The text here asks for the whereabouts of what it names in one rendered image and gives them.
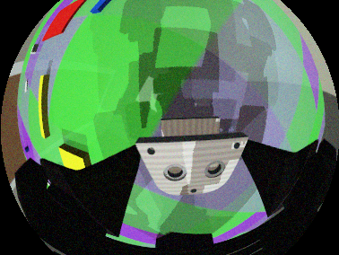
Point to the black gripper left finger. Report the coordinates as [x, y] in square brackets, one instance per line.
[103, 189]

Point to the red flat plate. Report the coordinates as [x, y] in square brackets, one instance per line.
[61, 21]

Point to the blue flat bar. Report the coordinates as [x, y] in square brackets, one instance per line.
[99, 6]

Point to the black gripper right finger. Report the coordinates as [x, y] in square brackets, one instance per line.
[275, 171]

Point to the yellow rectangular bar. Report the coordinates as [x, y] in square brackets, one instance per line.
[43, 106]

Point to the yellow rectangular block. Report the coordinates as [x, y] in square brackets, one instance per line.
[74, 158]

